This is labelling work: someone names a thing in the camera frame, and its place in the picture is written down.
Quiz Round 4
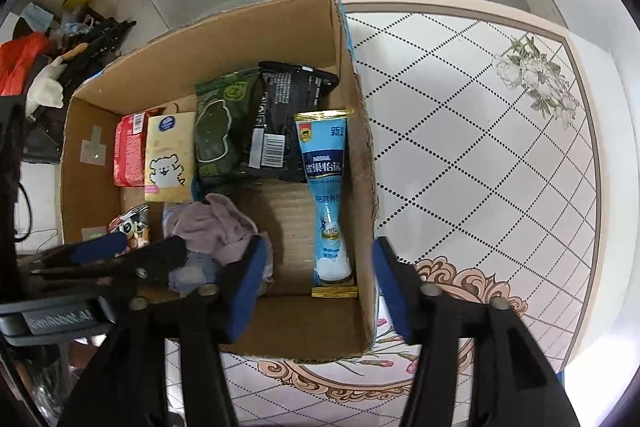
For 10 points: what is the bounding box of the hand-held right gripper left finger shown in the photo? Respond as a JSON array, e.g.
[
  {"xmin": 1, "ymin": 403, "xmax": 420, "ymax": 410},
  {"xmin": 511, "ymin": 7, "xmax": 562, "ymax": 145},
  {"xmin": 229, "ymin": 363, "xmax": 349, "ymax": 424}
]
[{"xmin": 57, "ymin": 234, "xmax": 269, "ymax": 427}]

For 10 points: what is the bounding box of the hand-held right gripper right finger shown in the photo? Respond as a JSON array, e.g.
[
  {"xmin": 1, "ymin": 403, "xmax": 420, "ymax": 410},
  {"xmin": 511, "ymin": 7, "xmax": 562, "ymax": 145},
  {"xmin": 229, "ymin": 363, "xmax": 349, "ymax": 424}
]
[{"xmin": 372, "ymin": 237, "xmax": 581, "ymax": 427}]

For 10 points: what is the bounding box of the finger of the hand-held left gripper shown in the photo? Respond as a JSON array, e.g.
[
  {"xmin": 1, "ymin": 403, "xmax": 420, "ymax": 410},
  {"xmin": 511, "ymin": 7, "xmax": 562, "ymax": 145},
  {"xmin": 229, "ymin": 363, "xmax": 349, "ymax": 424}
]
[
  {"xmin": 32, "ymin": 236, "xmax": 189, "ymax": 292},
  {"xmin": 17, "ymin": 232, "xmax": 130, "ymax": 271}
]

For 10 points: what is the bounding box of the orange cartoon snack packet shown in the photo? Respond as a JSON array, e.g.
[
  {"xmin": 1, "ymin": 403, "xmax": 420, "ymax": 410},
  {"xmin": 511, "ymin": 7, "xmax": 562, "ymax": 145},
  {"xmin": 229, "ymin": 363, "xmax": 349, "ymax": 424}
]
[{"xmin": 108, "ymin": 203, "xmax": 151, "ymax": 251}]

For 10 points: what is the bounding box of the light blue tissue pack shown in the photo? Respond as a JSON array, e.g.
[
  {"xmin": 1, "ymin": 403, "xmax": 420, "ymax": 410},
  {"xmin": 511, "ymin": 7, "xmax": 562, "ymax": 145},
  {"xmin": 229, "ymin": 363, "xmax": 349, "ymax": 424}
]
[{"xmin": 164, "ymin": 202, "xmax": 274, "ymax": 298}]

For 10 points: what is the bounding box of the cardboard box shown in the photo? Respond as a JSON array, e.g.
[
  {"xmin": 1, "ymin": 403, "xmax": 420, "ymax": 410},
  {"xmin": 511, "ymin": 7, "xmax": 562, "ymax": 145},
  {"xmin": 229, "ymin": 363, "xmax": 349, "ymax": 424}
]
[{"xmin": 60, "ymin": 0, "xmax": 379, "ymax": 364}]

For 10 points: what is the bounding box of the purple grey cloth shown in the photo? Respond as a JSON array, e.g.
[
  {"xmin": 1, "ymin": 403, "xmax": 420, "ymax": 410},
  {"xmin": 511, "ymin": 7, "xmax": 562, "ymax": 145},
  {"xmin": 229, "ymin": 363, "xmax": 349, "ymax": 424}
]
[{"xmin": 166, "ymin": 192, "xmax": 262, "ymax": 266}]

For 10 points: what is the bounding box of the red snack packet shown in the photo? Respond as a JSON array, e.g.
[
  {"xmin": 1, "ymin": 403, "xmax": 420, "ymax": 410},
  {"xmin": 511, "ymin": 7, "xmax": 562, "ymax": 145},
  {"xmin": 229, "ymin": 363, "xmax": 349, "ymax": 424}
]
[{"xmin": 113, "ymin": 114, "xmax": 151, "ymax": 188}]

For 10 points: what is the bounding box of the yellow tissue pack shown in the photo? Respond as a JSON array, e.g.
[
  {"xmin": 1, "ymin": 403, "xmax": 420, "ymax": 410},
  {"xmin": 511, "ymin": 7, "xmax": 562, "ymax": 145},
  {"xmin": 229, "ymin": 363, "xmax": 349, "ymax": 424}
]
[{"xmin": 143, "ymin": 112, "xmax": 197, "ymax": 203}]

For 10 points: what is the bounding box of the long blue stick packet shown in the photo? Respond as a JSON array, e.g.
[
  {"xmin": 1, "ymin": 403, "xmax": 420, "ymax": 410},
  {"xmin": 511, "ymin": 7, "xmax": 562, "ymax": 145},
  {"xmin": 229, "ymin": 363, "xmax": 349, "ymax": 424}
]
[{"xmin": 293, "ymin": 108, "xmax": 359, "ymax": 299}]

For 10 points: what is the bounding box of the green snack packet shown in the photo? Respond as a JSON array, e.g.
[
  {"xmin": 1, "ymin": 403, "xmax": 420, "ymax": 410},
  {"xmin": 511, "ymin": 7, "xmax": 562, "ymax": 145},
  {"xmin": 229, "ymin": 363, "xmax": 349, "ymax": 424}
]
[{"xmin": 193, "ymin": 67, "xmax": 264, "ymax": 188}]

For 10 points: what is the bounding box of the black snack packet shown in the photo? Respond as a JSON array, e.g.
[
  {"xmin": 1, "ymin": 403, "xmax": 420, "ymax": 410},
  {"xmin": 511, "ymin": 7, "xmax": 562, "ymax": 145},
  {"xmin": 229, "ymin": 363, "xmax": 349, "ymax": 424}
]
[{"xmin": 239, "ymin": 61, "xmax": 340, "ymax": 184}]

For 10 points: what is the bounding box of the white plush duck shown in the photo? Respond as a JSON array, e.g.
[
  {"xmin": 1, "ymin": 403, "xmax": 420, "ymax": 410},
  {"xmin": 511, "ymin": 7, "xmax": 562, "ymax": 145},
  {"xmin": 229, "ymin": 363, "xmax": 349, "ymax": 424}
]
[{"xmin": 24, "ymin": 47, "xmax": 84, "ymax": 118}]

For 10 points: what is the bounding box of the red plastic bag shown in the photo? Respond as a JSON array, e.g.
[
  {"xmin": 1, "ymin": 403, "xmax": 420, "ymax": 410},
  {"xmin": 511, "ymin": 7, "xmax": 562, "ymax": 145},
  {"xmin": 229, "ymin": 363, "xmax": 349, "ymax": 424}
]
[{"xmin": 0, "ymin": 31, "xmax": 51, "ymax": 97}]

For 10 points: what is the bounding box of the black folded stroller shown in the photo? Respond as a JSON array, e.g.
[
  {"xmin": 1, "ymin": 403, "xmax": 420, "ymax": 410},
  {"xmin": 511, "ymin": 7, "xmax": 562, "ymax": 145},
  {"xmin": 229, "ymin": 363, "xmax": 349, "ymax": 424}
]
[{"xmin": 49, "ymin": 17, "xmax": 137, "ymax": 75}]

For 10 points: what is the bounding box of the light blue cloth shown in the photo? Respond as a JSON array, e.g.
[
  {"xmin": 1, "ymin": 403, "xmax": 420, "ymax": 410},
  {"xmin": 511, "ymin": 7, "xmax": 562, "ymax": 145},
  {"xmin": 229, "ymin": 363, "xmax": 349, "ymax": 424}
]
[{"xmin": 19, "ymin": 2, "xmax": 54, "ymax": 33}]

